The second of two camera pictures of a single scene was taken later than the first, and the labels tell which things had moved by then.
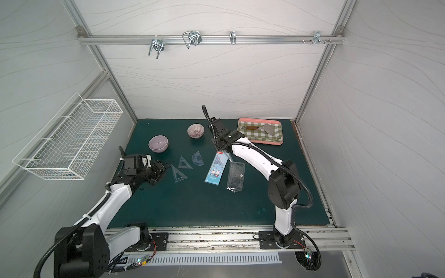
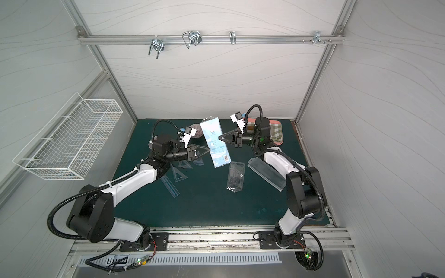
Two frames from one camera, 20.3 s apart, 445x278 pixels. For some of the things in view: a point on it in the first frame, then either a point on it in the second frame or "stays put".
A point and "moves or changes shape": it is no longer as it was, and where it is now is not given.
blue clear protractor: (197, 158) stays put
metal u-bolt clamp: (233, 37) stays put
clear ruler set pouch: (230, 156) moves or changes shape
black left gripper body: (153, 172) → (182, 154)
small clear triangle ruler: (182, 160) stays put
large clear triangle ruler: (175, 171) stays put
